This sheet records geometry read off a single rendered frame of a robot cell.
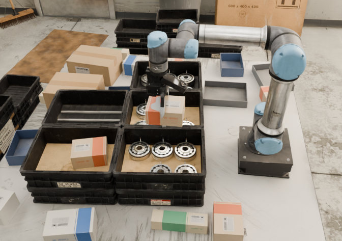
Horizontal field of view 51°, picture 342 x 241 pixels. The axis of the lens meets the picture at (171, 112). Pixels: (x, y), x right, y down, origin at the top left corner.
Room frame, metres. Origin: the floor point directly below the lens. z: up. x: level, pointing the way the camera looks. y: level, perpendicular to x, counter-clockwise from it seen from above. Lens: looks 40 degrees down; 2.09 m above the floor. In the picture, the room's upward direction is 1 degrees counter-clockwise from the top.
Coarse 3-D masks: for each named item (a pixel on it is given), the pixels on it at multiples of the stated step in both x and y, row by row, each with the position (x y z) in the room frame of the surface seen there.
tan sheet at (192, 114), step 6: (186, 108) 1.55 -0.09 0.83; (192, 108) 1.55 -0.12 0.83; (198, 108) 1.55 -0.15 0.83; (132, 114) 1.51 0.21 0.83; (186, 114) 1.50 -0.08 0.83; (192, 114) 1.50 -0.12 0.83; (198, 114) 1.50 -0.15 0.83; (132, 120) 1.46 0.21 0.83; (138, 120) 1.46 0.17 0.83; (192, 120) 1.45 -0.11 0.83; (198, 120) 1.45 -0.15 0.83
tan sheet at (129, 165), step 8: (128, 152) 1.22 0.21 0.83; (200, 152) 1.21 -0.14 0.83; (128, 160) 1.17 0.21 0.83; (144, 160) 1.17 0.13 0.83; (152, 160) 1.17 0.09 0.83; (168, 160) 1.16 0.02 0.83; (176, 160) 1.16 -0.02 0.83; (192, 160) 1.16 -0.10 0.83; (200, 160) 1.16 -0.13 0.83; (128, 168) 1.12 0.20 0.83; (136, 168) 1.12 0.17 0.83; (144, 168) 1.12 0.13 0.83; (200, 168) 1.11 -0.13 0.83
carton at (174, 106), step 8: (168, 96) 1.28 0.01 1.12; (176, 96) 1.28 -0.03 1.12; (184, 96) 1.28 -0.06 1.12; (168, 104) 1.22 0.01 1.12; (176, 104) 1.22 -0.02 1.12; (184, 104) 1.26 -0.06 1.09; (152, 112) 1.18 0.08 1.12; (168, 112) 1.17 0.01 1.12; (176, 112) 1.17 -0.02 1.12; (184, 112) 1.26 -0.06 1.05; (152, 120) 1.18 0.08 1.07; (160, 120) 1.18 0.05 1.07; (168, 120) 1.17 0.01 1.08; (176, 120) 1.17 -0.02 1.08
